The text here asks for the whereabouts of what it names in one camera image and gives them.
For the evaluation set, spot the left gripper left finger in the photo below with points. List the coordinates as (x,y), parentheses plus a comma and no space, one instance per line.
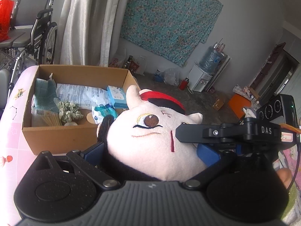
(88,163)

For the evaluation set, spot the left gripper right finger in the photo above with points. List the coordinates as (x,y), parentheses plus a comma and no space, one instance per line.
(217,163)

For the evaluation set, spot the beige round powder puff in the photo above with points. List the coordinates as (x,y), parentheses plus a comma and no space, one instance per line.
(89,118)

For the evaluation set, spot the blue teal wet wipes pack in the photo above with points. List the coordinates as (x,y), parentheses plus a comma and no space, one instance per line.
(99,112)

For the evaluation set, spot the plush doll black hair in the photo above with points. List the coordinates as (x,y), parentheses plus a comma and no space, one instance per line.
(141,143)

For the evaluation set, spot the green fabric scrunchie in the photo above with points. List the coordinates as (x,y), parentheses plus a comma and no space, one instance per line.
(69,111)

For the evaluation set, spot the surgical mask plastic bag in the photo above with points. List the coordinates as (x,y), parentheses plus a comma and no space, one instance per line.
(84,96)

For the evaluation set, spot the cotton swab packet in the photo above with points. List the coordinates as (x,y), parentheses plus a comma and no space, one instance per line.
(44,118)

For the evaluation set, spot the blue bandage box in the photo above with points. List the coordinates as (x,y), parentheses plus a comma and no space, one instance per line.
(117,97)

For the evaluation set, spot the teal checked cloth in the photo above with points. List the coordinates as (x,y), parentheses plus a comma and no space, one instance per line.
(44,95)

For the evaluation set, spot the person hand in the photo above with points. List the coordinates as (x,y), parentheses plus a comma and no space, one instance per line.
(285,176)

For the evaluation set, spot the orange box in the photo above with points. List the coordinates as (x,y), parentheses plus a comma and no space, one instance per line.
(237,102)

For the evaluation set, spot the small cardboard box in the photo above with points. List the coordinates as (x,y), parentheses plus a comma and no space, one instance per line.
(219,104)

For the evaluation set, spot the pink patterned tablecloth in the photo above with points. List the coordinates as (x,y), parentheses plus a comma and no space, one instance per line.
(19,139)

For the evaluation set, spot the white water dispenser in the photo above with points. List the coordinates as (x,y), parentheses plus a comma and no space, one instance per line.
(198,79)

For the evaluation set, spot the red thermos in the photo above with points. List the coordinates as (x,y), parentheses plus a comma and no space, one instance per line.
(184,84)

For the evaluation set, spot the blue water bottle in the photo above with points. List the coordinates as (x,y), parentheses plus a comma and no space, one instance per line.
(210,60)

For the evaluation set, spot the white shopping bag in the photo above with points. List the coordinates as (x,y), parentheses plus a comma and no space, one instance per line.
(118,58)

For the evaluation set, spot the wheelchair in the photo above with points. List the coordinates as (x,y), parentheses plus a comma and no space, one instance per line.
(32,36)

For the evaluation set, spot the beige curtain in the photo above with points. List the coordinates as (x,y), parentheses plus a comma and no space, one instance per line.
(89,31)

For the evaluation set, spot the red plastic bag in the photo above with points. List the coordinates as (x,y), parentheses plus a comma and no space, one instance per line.
(6,8)

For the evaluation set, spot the teal floral wall cloth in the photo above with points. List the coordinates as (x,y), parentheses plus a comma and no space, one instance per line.
(170,28)

